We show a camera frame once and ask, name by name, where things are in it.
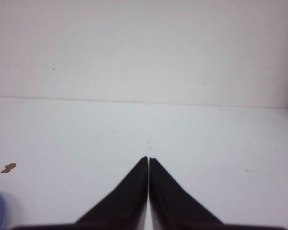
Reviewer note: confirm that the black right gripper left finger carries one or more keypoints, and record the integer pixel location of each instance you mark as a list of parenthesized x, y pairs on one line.
[(122, 208)]

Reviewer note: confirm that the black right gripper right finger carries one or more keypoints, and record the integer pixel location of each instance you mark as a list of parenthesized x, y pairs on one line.
[(174, 208)]

